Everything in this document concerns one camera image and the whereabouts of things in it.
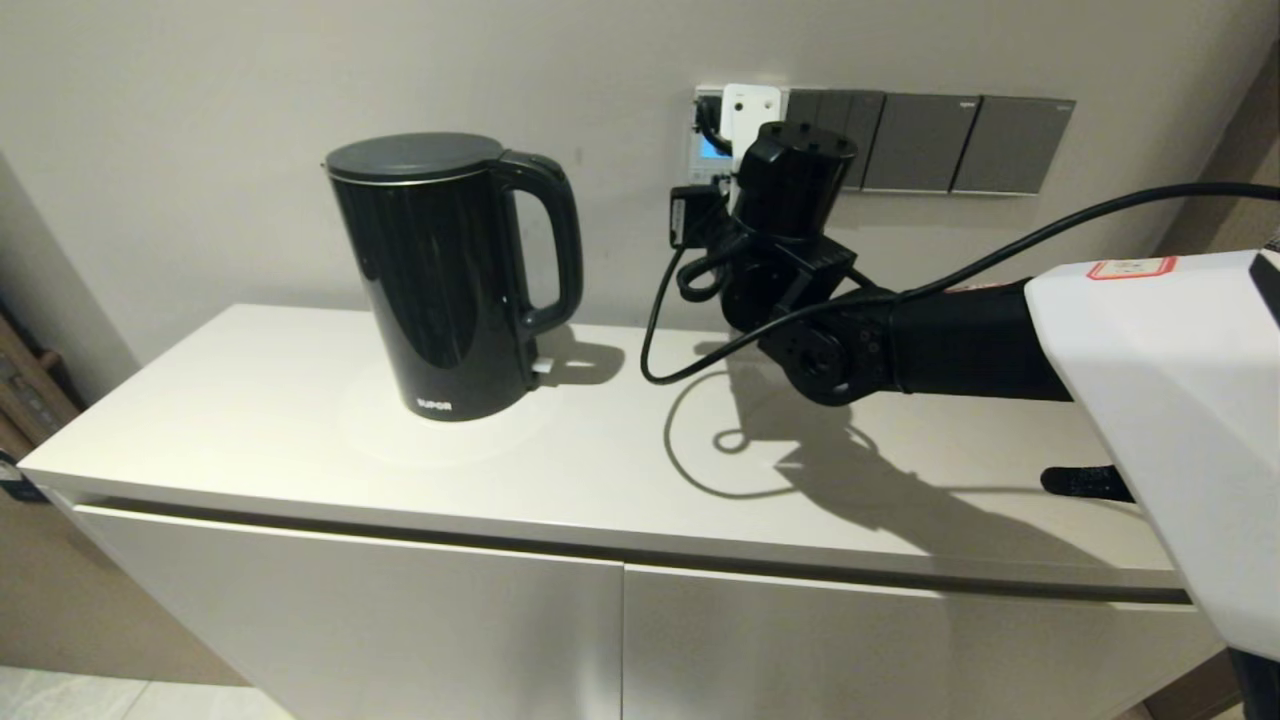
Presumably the black electric kettle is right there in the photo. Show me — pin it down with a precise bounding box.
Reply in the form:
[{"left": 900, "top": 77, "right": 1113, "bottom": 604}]
[{"left": 323, "top": 132, "right": 585, "bottom": 423}]

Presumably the white cabinet door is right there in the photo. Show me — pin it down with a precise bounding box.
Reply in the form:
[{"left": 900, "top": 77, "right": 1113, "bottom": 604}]
[
  {"left": 622, "top": 563, "right": 1229, "bottom": 720},
  {"left": 75, "top": 505, "right": 625, "bottom": 720}
]

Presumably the white sideboard cabinet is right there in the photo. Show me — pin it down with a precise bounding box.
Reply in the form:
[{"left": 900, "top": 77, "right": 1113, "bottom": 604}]
[{"left": 18, "top": 303, "right": 1231, "bottom": 720}]

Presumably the grey three-rocker wall switch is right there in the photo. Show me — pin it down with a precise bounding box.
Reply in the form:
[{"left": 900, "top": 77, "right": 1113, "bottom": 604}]
[{"left": 783, "top": 90, "right": 887, "bottom": 191}]

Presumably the grey wall switch plate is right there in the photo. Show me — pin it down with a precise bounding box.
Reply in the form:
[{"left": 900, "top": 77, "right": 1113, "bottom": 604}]
[
  {"left": 952, "top": 96, "right": 1077, "bottom": 197},
  {"left": 863, "top": 93, "right": 983, "bottom": 193}
]

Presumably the black coiled cable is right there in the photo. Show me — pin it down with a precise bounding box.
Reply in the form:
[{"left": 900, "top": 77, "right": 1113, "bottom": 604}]
[{"left": 675, "top": 235, "right": 753, "bottom": 304}]

